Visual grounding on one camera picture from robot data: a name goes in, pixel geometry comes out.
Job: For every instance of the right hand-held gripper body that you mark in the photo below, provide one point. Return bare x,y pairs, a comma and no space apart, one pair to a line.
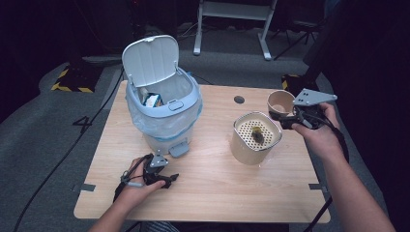
312,98

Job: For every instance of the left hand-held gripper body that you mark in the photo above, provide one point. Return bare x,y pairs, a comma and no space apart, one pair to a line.
151,172

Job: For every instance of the brown paper cup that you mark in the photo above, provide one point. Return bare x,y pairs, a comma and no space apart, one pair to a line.
279,101

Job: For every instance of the dark yellow food scraps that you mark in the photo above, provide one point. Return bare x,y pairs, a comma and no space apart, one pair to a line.
257,135

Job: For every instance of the beige strainer container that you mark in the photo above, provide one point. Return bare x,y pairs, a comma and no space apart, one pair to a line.
245,151

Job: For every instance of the white and blue pedal bin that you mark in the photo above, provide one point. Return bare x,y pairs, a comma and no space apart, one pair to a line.
167,116

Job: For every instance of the person's left hand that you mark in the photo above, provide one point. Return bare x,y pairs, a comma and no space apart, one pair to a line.
135,191

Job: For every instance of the person's right hand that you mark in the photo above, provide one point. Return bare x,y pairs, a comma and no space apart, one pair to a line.
325,140

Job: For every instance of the black yellow striped stand base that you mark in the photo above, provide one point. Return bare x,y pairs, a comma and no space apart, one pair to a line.
74,80
295,85

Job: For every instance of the person's striped clothing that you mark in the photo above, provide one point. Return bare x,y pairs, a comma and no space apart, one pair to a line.
159,227

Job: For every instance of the clear plastic bin liner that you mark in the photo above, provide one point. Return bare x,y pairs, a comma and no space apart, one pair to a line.
151,125

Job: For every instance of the dark round table grommet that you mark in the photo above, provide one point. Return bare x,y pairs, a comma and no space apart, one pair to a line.
239,99

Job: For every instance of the grey tape piece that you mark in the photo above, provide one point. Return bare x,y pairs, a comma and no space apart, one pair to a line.
84,187
318,187

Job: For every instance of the grey flat stand base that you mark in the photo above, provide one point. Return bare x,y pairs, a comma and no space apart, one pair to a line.
103,60

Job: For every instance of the white metal desk frame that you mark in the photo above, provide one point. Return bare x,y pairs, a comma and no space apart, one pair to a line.
235,11

